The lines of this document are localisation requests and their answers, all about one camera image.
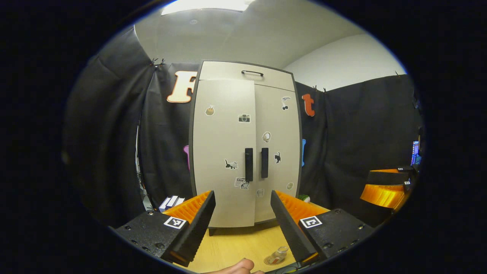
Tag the white cabinet drawer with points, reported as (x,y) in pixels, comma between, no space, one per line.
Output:
(228,72)

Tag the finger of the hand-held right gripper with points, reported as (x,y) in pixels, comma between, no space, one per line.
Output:
(388,177)
(382,195)

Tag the white cabinet door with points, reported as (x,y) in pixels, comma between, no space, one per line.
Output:
(220,133)
(277,125)

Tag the clear glass bottle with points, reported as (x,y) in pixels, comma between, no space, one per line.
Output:
(280,252)

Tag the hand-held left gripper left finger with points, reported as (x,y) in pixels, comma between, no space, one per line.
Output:
(198,228)

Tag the white cabinet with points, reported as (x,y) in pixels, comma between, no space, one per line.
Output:
(212,231)

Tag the dark blue box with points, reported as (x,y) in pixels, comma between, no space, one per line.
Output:
(163,206)

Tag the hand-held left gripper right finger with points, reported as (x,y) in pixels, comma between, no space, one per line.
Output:
(291,228)

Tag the ceiling light panel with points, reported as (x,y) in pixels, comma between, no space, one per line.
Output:
(205,4)

